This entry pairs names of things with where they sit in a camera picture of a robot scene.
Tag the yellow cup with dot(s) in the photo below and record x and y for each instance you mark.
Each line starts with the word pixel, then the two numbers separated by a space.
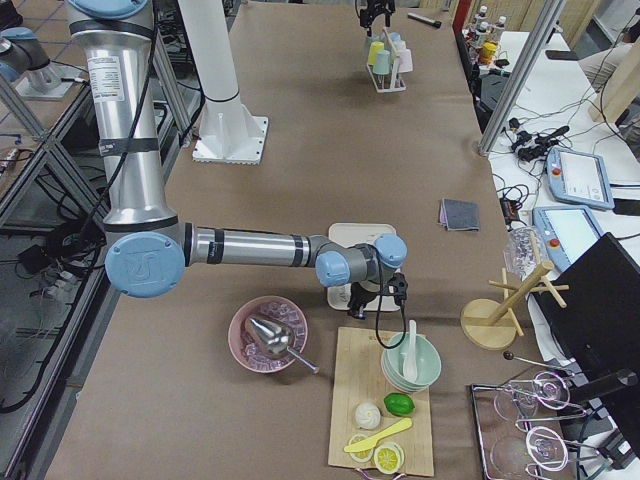
pixel 379 58

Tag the pink cup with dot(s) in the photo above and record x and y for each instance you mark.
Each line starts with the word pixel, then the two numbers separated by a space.
pixel 405 60

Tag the cream rabbit tray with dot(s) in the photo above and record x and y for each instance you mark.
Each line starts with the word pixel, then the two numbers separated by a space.
pixel 346 235

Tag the black marker pen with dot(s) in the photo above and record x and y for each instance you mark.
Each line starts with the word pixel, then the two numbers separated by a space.
pixel 424 20

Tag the white ceramic spoon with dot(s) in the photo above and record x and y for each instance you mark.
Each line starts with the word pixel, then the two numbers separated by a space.
pixel 409 369

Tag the pink bowl with ice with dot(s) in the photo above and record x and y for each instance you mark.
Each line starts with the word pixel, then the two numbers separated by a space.
pixel 245 349

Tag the metal ice scoop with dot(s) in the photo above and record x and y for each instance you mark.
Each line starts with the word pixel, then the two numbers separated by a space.
pixel 275 339

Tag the green lime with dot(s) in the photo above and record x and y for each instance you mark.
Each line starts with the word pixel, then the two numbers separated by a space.
pixel 399 404

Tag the white steamed bun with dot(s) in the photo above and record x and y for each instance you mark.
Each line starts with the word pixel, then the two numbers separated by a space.
pixel 367 416

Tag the grey folded cloth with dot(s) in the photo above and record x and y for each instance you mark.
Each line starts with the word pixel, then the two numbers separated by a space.
pixel 458 215

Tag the wooden cutting board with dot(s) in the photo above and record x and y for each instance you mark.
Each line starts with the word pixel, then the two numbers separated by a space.
pixel 358 377

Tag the wooden mug tree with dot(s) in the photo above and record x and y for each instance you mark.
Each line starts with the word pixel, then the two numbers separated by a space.
pixel 493 325

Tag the yellow plastic knife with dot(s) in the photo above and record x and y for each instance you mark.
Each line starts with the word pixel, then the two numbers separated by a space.
pixel 370 442

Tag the lemon half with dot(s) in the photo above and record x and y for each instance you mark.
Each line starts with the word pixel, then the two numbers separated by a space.
pixel 388 458

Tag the clear plastic bag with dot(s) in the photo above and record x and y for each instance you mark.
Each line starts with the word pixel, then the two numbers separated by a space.
pixel 519 254

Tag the upper wine glass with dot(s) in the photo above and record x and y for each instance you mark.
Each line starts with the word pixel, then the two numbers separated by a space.
pixel 522 399

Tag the wine glass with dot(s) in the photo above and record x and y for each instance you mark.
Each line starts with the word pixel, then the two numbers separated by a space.
pixel 522 399
pixel 537 455

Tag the lower teach pendant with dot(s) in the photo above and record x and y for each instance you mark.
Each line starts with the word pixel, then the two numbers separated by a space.
pixel 567 232

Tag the teach pendant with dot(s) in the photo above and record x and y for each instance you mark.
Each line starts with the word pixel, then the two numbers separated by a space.
pixel 567 232
pixel 578 178

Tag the lower wine glass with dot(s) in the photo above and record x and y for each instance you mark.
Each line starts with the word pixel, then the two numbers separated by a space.
pixel 537 455

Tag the black monitor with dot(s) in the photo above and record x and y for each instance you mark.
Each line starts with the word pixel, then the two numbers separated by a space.
pixel 599 328

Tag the upper teach pendant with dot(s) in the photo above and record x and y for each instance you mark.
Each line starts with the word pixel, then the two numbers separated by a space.
pixel 578 178

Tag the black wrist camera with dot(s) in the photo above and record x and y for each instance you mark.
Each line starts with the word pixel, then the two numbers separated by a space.
pixel 398 287

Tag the white wire cup rack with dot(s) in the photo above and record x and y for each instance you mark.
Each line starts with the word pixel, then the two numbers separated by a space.
pixel 393 82

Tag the aluminium frame post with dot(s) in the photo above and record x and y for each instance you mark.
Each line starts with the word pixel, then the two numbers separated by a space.
pixel 535 42

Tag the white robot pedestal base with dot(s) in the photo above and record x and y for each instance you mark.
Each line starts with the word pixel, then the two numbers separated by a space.
pixel 228 132

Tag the black wire glass rack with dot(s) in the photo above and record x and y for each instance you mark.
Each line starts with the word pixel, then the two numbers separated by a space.
pixel 517 426

